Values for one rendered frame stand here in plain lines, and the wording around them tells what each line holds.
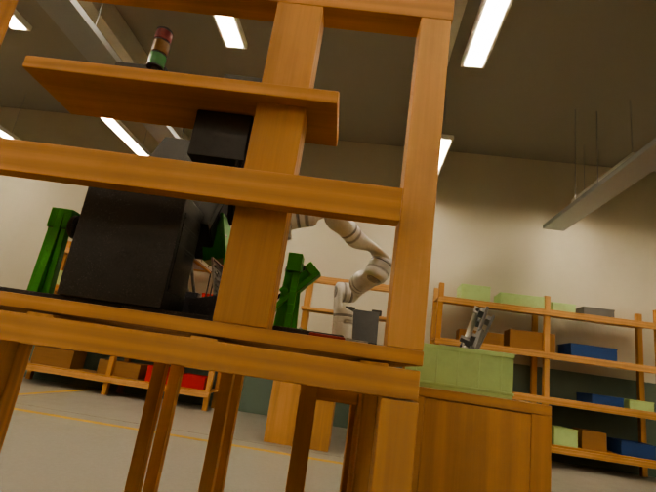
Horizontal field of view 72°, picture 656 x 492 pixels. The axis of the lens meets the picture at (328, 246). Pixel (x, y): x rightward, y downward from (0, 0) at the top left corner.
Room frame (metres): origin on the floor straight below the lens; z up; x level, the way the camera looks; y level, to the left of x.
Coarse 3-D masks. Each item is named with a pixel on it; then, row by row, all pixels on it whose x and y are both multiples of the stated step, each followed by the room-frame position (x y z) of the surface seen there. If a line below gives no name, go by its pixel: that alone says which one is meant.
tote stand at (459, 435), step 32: (448, 416) 1.77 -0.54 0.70; (480, 416) 1.75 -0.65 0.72; (512, 416) 1.72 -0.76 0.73; (544, 416) 1.70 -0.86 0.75; (416, 448) 1.80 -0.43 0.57; (448, 448) 1.77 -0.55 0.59; (480, 448) 1.75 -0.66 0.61; (512, 448) 1.72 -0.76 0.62; (544, 448) 1.70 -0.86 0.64; (416, 480) 1.80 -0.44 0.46; (448, 480) 1.77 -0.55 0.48; (480, 480) 1.75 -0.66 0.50; (512, 480) 1.72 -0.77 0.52; (544, 480) 1.70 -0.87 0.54
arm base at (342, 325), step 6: (336, 318) 2.04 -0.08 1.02; (342, 318) 2.03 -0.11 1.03; (348, 318) 2.04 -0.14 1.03; (336, 324) 2.04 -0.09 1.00; (342, 324) 2.03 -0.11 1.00; (348, 324) 2.04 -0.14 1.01; (336, 330) 2.04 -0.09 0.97; (342, 330) 2.03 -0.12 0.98; (348, 330) 2.04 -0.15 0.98; (348, 336) 2.04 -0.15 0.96
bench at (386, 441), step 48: (0, 336) 1.16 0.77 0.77; (48, 336) 1.16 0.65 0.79; (96, 336) 1.15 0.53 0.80; (144, 336) 1.14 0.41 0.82; (192, 336) 1.14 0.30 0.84; (240, 336) 1.13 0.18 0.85; (288, 336) 1.12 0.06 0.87; (0, 384) 1.78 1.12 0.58; (336, 384) 1.12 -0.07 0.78; (384, 384) 1.11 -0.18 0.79; (0, 432) 1.83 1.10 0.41; (384, 432) 1.11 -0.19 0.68; (384, 480) 1.11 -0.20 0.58
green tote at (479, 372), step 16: (432, 352) 1.84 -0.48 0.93; (448, 352) 1.82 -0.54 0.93; (464, 352) 1.81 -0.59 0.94; (480, 352) 1.78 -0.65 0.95; (496, 352) 1.77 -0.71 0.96; (416, 368) 1.85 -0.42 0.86; (432, 368) 1.84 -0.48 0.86; (448, 368) 1.82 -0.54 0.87; (464, 368) 1.80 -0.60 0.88; (480, 368) 1.79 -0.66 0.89; (496, 368) 1.77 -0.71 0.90; (512, 368) 1.76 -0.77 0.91; (432, 384) 1.84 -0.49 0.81; (448, 384) 1.82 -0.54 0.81; (464, 384) 1.80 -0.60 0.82; (480, 384) 1.79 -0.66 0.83; (496, 384) 1.77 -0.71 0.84; (512, 384) 1.76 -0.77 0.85
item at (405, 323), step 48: (0, 0) 1.21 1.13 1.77; (288, 48) 1.13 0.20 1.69; (432, 48) 1.11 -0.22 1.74; (432, 96) 1.11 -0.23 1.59; (288, 144) 1.13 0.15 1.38; (432, 144) 1.11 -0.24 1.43; (432, 192) 1.11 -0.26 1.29; (240, 240) 1.13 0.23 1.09; (240, 288) 1.13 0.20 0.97; (384, 336) 1.20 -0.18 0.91
